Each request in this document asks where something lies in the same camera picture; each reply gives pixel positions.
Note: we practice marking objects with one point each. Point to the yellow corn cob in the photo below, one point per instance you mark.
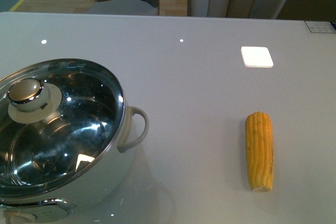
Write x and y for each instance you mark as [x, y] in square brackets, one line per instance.
[259, 152]

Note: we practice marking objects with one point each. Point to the glass pot lid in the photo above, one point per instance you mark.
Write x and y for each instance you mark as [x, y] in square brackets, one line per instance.
[42, 156]

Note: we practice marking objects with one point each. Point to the stainless steel cooking pot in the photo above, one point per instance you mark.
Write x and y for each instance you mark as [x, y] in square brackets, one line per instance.
[32, 101]

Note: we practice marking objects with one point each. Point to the table label sticker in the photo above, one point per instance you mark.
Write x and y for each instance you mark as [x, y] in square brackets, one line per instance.
[321, 27]

